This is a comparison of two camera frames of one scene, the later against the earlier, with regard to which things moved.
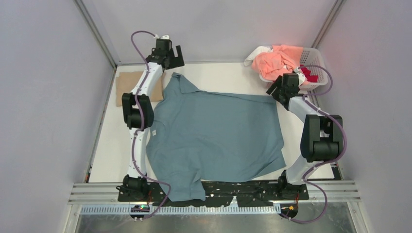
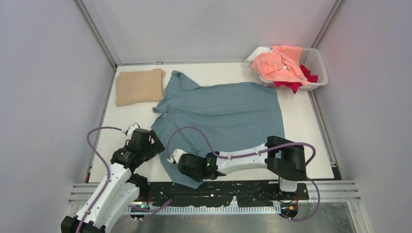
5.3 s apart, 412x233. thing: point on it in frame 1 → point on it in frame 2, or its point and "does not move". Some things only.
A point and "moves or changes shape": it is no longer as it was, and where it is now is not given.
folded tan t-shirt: x=127 y=82 does not move
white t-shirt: x=249 y=58 does not move
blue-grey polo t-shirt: x=196 y=139 moves or changes shape
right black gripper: x=276 y=84 → x=196 y=177
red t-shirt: x=310 y=78 does not move
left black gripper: x=177 y=61 → x=155 y=147
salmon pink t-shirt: x=282 y=59 does not move
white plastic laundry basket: x=310 y=56 does not move
